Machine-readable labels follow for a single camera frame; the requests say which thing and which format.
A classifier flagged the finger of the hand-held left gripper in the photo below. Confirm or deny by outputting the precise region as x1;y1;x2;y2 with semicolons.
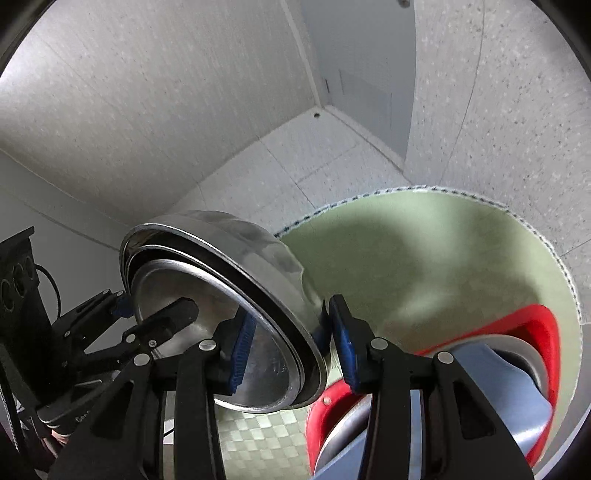
51;289;132;345
122;298;199;350

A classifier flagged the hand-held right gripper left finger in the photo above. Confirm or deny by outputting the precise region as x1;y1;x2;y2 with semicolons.
48;313;258;480

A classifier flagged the grey door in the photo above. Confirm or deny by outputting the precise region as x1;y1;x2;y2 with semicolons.
295;0;419;163

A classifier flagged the large steel bowl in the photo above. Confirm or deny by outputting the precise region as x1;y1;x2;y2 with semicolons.
119;210;329;413

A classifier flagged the red plastic basin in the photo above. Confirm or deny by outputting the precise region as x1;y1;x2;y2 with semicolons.
305;305;562;477

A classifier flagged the blue plastic bowl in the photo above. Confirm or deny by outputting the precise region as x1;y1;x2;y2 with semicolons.
314;344;555;480

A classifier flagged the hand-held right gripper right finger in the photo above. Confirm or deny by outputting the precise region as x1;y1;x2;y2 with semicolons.
327;294;536;480

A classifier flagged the black cable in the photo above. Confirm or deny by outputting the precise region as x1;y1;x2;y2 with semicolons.
34;264;62;320

